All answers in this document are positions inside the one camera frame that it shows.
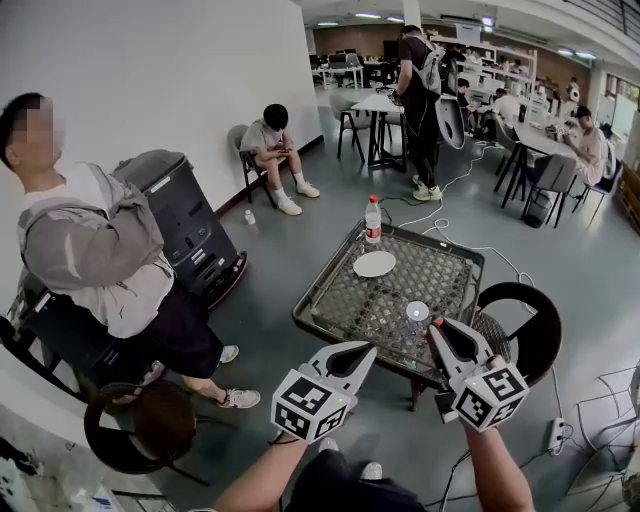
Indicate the person's left shoe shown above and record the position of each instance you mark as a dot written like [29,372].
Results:
[328,445]

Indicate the black cart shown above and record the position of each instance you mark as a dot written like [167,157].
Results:
[65,335]

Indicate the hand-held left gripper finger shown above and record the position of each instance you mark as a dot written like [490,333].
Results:
[350,346]
[367,372]

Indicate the black round-back chair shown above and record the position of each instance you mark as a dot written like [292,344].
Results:
[546,325]

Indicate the person's left forearm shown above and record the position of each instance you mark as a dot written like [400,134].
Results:
[260,480]

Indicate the white round plate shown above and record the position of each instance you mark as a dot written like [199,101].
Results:
[374,264]

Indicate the white square table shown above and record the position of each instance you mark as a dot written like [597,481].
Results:
[372,102]

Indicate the blue chair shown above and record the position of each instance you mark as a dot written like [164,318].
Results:
[610,180]

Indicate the person's right forearm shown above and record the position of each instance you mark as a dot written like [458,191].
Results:
[500,475]

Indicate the black waste bin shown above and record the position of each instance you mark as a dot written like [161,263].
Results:
[536,212]

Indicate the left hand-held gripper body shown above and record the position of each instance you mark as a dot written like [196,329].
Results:
[310,405]

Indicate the person's right shoe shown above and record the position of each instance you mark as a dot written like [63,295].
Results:
[372,471]

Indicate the grey shell chair black legs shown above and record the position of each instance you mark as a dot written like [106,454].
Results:
[340,102]
[235,137]

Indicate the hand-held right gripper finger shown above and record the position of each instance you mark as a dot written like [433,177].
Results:
[440,352]
[467,332]

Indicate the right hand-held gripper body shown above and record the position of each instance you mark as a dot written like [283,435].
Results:
[487,400]

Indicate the wicker table with glass top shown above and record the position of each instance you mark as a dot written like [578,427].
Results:
[390,300]

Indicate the brown wicker chair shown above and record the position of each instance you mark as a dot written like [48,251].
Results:
[160,425]

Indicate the person's shoe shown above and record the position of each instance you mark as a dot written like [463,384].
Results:
[372,471]
[328,445]

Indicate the white power strip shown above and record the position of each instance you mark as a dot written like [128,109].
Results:
[556,435]

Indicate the red-capped water bottle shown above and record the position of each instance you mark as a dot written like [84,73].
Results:
[373,220]

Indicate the clear plastic bottle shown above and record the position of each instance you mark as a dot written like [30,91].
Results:
[417,320]

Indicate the small bottle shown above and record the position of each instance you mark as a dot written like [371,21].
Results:
[250,217]

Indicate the dark grey wheeled robot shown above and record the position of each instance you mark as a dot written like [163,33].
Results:
[185,220]

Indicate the grey padded chair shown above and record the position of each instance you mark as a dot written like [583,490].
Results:
[560,172]

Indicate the long white table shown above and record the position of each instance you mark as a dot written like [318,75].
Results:
[540,140]

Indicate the person's dark shorts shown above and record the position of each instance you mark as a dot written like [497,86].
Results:
[340,490]

